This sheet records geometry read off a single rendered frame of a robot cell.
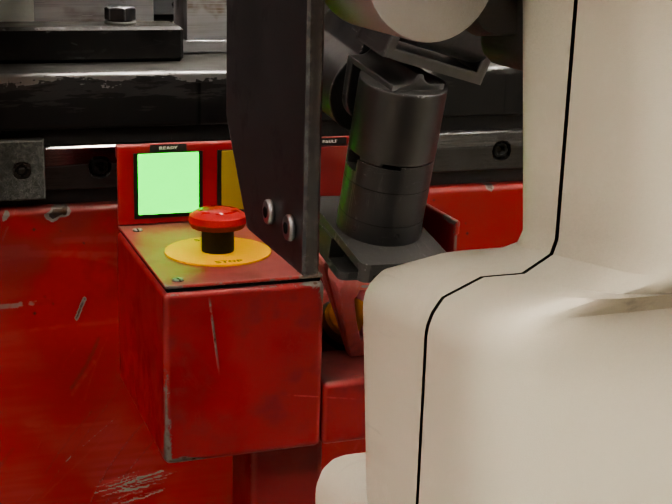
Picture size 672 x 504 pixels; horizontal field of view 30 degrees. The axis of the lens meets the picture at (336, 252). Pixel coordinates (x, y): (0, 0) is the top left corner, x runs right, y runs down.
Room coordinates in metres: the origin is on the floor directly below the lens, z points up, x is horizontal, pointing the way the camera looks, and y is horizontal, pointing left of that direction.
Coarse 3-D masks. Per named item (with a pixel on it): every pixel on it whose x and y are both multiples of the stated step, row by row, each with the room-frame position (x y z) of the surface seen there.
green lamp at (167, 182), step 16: (144, 160) 0.89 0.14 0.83; (160, 160) 0.89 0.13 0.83; (176, 160) 0.89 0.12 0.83; (192, 160) 0.90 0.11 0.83; (144, 176) 0.89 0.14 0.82; (160, 176) 0.89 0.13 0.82; (176, 176) 0.89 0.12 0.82; (192, 176) 0.90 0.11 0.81; (144, 192) 0.89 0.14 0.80; (160, 192) 0.89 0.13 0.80; (176, 192) 0.89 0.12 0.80; (192, 192) 0.90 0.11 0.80; (144, 208) 0.89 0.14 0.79; (160, 208) 0.89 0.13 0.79; (176, 208) 0.89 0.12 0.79; (192, 208) 0.90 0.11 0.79
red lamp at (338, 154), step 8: (328, 152) 0.93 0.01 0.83; (336, 152) 0.94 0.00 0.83; (344, 152) 0.94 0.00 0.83; (328, 160) 0.93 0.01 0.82; (336, 160) 0.94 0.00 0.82; (344, 160) 0.94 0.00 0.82; (328, 168) 0.93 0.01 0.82; (336, 168) 0.94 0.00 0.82; (328, 176) 0.93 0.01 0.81; (336, 176) 0.94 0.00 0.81; (320, 184) 0.93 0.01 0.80; (328, 184) 0.93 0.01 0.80; (336, 184) 0.94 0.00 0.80; (320, 192) 0.93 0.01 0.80; (328, 192) 0.93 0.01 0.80; (336, 192) 0.94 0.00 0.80
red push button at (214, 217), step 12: (192, 216) 0.81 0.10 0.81; (204, 216) 0.81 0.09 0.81; (216, 216) 0.80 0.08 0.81; (228, 216) 0.81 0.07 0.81; (240, 216) 0.81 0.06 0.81; (204, 228) 0.80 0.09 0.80; (216, 228) 0.80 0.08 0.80; (228, 228) 0.80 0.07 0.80; (240, 228) 0.81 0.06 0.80; (204, 240) 0.81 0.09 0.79; (216, 240) 0.81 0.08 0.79; (228, 240) 0.81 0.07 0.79; (204, 252) 0.81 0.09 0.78; (216, 252) 0.81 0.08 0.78; (228, 252) 0.81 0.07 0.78
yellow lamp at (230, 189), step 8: (224, 152) 0.91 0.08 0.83; (232, 152) 0.91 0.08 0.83; (224, 160) 0.91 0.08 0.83; (232, 160) 0.91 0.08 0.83; (224, 168) 0.91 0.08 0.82; (232, 168) 0.91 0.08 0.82; (224, 176) 0.91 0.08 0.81; (232, 176) 0.91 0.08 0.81; (224, 184) 0.91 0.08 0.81; (232, 184) 0.91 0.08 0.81; (224, 192) 0.91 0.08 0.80; (232, 192) 0.91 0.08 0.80; (240, 192) 0.91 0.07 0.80; (224, 200) 0.91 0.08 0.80; (232, 200) 0.91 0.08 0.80; (240, 200) 0.91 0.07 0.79; (240, 208) 0.91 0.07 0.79
